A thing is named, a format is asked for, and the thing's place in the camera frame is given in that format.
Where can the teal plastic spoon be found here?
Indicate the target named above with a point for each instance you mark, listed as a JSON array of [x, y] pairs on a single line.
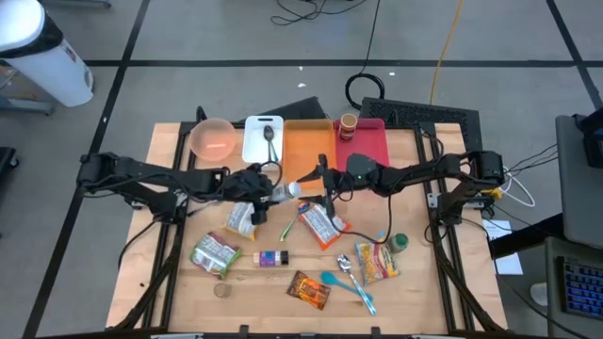
[[330, 279]]

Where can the dark grey desk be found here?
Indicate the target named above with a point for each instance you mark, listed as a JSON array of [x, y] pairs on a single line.
[[553, 292]]

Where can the dark metal spoon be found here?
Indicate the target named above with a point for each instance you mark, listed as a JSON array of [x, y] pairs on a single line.
[[268, 133]]

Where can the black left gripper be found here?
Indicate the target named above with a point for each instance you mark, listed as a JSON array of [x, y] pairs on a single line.
[[245, 186]]

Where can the pink translucent bowl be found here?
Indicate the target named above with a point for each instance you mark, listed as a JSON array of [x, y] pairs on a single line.
[[213, 140]]

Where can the backlit keyboard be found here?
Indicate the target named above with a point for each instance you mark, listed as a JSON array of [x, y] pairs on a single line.
[[584, 287]]

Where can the brown orange snack bag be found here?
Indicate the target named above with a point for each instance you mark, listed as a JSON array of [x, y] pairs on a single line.
[[308, 289]]

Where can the black table edge clamp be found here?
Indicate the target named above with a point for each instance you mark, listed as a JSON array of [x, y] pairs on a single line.
[[375, 333], [243, 332]]

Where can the black perforated panel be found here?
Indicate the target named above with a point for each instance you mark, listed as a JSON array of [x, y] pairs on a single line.
[[424, 115]]

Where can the small clear glass bottle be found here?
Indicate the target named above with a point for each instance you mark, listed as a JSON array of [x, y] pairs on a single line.
[[288, 190]]

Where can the yellow red snack packet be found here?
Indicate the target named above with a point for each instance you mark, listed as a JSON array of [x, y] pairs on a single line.
[[377, 263]]

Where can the pink plastic bin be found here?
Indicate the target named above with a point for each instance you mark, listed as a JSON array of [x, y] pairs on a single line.
[[372, 141]]

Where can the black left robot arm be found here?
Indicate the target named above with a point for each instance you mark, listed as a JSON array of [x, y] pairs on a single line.
[[141, 172]]

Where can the green pink ramen pack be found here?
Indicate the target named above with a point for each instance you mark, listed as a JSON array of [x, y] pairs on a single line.
[[214, 254]]

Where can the black aluminium table frame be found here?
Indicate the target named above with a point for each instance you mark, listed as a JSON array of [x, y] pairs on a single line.
[[172, 282]]

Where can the white paper sheet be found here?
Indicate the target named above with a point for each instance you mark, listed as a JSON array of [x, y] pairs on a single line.
[[511, 266]]

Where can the black floor object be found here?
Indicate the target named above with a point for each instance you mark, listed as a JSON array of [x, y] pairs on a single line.
[[7, 157]]

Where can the yellow Maruchan ramen pack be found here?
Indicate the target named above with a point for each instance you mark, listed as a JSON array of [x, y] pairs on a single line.
[[240, 221]]

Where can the yellow plug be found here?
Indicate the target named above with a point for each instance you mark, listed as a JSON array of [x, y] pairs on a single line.
[[493, 193]]

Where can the black desk device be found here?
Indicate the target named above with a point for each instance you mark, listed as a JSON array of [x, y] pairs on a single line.
[[594, 146]]

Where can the white plastic bin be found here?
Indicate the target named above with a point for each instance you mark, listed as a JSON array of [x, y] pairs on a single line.
[[254, 141]]

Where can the green lid glass jar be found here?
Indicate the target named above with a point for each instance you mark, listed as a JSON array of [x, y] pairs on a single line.
[[399, 242]]

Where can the purple label spice jar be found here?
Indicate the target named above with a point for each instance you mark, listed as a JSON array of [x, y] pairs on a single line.
[[271, 258]]

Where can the orange plastic bin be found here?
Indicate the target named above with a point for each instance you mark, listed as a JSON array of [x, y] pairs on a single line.
[[301, 150]]

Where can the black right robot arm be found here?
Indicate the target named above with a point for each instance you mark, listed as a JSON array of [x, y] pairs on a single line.
[[424, 174]]

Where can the white trash bin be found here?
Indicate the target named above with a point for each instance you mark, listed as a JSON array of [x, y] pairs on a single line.
[[47, 70]]

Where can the orange Maruchan ramen pack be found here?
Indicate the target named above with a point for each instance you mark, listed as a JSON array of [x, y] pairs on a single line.
[[330, 233]]

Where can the black desk leg bar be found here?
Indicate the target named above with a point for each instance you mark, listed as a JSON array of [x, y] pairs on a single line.
[[523, 237]]

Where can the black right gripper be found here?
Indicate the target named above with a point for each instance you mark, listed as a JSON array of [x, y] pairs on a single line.
[[337, 181]]

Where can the brown spice jar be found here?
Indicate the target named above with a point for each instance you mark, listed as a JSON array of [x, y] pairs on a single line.
[[348, 127]]

